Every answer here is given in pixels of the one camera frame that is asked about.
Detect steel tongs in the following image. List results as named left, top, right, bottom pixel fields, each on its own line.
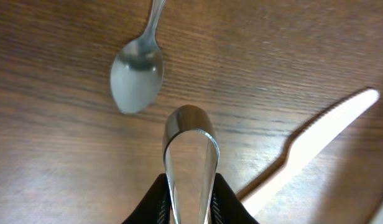
left=162, top=105, right=219, bottom=224

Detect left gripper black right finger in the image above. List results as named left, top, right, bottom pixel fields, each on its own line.
left=210, top=173, right=259, bottom=224

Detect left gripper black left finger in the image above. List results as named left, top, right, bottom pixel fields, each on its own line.
left=122, top=174, right=171, bottom=224

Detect small steel teaspoon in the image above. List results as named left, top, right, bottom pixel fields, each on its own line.
left=110, top=0, right=165, bottom=114

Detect white plastic knife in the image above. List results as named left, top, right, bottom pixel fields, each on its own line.
left=240, top=88, right=381, bottom=216

